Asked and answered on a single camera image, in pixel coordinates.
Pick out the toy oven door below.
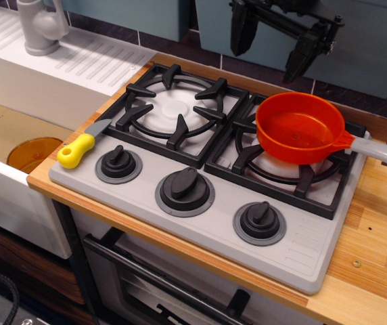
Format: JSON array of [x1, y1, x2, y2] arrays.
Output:
[[81, 227, 318, 324]]

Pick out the orange pan with grey handle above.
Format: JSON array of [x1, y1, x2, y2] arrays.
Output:
[[255, 92, 387, 165]]

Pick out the black left stove knob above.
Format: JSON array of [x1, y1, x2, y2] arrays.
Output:
[[95, 145, 143, 185]]

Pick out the grey toy faucet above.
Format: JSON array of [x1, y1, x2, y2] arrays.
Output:
[[16, 0, 69, 56]]

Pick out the white toy sink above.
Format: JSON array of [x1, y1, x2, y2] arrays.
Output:
[[0, 7, 154, 259]]

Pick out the black left burner grate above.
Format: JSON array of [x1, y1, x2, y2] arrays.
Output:
[[100, 64, 249, 169]]

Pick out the black burner grate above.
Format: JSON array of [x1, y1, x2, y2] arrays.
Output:
[[100, 64, 249, 169], [204, 93, 367, 221]]

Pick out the black right burner grate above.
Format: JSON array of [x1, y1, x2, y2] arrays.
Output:
[[204, 93, 367, 221]]

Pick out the black stove knob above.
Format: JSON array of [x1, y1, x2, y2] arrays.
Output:
[[95, 145, 143, 185], [233, 201, 287, 246], [155, 167, 216, 218]]

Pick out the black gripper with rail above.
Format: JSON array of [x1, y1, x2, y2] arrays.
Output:
[[230, 1, 345, 83]]

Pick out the grey toy stove top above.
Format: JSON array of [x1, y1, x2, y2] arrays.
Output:
[[49, 64, 365, 294]]

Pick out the black right stove knob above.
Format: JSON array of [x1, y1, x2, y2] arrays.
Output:
[[233, 201, 287, 246]]

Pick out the orange plastic plate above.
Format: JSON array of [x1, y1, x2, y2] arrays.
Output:
[[7, 137, 62, 174]]

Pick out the black middle stove knob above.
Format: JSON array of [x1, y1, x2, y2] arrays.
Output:
[[155, 167, 216, 218]]

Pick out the yellow handled toy knife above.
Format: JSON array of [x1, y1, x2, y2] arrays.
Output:
[[57, 118, 112, 169]]

